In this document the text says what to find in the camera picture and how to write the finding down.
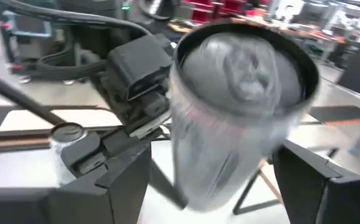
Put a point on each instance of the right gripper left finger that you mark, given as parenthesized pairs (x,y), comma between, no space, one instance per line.
(121,193)

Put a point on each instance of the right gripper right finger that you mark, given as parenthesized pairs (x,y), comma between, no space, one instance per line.
(307,193)

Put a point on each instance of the Celsius can yellow label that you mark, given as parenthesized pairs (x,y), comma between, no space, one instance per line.
(66,132)

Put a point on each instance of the Celsius can orange print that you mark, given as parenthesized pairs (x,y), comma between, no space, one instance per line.
(230,124)

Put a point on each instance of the wooden shelf black legs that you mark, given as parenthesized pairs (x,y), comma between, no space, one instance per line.
(339,112)

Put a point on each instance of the red storage bins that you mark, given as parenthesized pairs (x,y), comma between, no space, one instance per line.
(214,9)

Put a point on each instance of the wooden workbench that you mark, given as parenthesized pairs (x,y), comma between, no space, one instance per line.
(261,29)

